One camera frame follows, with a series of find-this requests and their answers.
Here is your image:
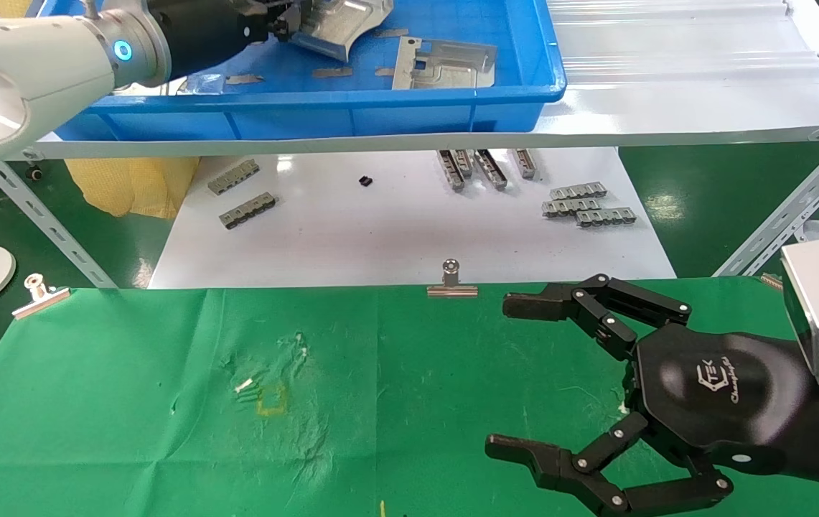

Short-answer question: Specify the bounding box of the perforated white angle strut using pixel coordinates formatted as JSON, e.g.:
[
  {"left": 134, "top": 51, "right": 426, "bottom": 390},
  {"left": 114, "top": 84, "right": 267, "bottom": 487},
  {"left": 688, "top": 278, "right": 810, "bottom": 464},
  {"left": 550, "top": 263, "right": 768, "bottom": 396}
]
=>
[
  {"left": 713, "top": 118, "right": 819, "bottom": 279},
  {"left": 0, "top": 159, "right": 119, "bottom": 289}
]

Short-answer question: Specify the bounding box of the blue plastic bin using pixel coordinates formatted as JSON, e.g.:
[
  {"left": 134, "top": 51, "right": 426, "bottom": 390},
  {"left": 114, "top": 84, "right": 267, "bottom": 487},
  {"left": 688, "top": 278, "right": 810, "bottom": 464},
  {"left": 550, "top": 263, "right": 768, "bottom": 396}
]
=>
[{"left": 54, "top": 0, "right": 568, "bottom": 142}]

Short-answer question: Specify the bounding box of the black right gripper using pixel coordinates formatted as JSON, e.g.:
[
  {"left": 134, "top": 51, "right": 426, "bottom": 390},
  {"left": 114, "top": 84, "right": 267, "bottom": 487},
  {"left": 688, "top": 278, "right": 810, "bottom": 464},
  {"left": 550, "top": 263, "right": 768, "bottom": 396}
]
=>
[{"left": 485, "top": 274, "right": 812, "bottom": 516}]

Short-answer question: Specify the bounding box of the yellow mesh bag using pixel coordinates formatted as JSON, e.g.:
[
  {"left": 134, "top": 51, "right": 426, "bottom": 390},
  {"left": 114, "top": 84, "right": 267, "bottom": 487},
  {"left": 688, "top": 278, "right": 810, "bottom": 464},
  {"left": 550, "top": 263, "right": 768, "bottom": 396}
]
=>
[{"left": 65, "top": 157, "right": 200, "bottom": 220}]

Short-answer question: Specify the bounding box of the white metal shelf board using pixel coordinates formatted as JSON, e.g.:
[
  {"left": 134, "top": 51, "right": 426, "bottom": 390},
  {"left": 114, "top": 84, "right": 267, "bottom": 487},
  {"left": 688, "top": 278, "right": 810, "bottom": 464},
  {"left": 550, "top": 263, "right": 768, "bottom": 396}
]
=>
[{"left": 22, "top": 0, "right": 819, "bottom": 160}]

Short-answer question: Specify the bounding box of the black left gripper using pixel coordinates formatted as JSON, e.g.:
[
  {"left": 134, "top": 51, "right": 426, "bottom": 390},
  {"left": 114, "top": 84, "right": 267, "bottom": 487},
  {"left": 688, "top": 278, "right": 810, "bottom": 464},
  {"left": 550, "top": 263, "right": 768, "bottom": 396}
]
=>
[{"left": 208, "top": 0, "right": 302, "bottom": 65}]

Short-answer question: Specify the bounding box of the green cloth mat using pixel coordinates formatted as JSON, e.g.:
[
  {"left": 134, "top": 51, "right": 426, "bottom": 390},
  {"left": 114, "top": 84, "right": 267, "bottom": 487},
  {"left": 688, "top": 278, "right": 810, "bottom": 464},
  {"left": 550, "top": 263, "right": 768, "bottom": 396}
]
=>
[{"left": 0, "top": 278, "right": 819, "bottom": 517}]

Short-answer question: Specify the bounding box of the silver binder clip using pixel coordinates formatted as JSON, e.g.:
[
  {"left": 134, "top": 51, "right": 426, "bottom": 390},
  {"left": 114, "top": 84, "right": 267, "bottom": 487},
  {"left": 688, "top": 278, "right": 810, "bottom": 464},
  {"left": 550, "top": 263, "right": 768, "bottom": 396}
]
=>
[
  {"left": 11, "top": 274, "right": 71, "bottom": 319},
  {"left": 427, "top": 259, "right": 479, "bottom": 298}
]

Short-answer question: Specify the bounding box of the white flat platform board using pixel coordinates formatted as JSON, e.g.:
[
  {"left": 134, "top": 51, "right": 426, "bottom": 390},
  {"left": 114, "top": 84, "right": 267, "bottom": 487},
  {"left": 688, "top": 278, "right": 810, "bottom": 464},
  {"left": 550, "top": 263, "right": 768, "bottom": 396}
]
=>
[{"left": 149, "top": 147, "right": 677, "bottom": 289}]

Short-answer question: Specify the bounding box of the stamped sheet metal part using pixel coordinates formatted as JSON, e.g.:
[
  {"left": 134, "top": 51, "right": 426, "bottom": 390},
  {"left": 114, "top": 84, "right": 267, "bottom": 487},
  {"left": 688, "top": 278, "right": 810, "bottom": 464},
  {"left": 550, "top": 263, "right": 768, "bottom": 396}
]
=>
[
  {"left": 289, "top": 0, "right": 396, "bottom": 64},
  {"left": 118, "top": 75, "right": 191, "bottom": 98},
  {"left": 392, "top": 37, "right": 498, "bottom": 91}
]

